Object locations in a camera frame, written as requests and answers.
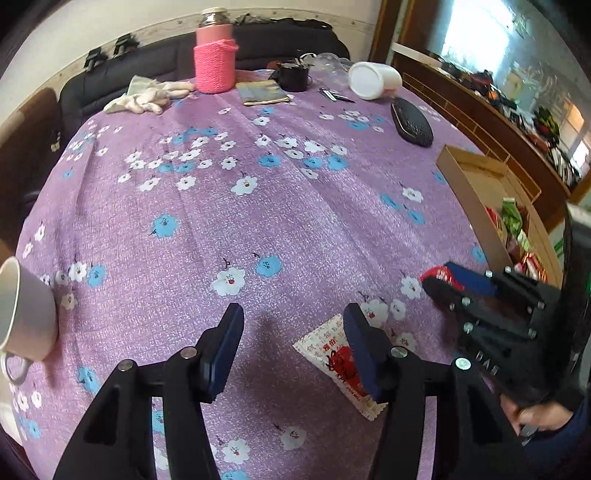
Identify black cup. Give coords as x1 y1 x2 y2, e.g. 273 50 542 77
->
276 60 311 92

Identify olive notebook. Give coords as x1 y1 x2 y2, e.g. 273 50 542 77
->
235 79 293 107

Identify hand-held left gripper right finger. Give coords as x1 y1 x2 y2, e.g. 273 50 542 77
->
342 302 532 480

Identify cardboard box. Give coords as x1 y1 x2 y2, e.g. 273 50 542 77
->
436 144 565 289

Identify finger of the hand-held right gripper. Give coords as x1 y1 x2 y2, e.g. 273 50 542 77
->
421 277 476 333
443 261 509 298

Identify glass window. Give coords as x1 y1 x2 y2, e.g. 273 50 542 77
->
429 0 591 121

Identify dark clutter on cabinet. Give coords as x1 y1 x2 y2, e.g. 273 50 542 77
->
438 60 591 185

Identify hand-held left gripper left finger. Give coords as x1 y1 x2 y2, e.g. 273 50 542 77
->
53 302 245 480

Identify wooden cabinet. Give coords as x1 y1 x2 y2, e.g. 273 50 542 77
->
369 0 591 232

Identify pile of mixed snacks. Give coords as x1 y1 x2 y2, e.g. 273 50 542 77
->
485 198 549 282

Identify white cloth gloves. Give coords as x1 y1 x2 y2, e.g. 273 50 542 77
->
102 76 195 116

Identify small red snack packet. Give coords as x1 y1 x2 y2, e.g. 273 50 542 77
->
419 264 465 291

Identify pink bottle with knitted sleeve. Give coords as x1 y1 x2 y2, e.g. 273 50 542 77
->
193 7 238 94

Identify person's right hand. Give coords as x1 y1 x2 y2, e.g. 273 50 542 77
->
501 397 575 435

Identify white red printed snack packet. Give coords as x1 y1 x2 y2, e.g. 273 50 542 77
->
292 314 389 422

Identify black sofa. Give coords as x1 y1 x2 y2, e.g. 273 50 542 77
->
58 18 352 139

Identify person's right forearm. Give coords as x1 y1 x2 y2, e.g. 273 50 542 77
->
522 406 591 480

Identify brown chair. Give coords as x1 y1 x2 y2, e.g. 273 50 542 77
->
0 88 61 241

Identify black clamp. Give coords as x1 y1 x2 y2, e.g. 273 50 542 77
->
113 34 139 58
84 47 109 72

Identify white plastic jar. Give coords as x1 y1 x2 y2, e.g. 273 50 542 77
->
348 61 403 101

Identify white mug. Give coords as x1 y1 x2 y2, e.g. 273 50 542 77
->
0 256 58 386

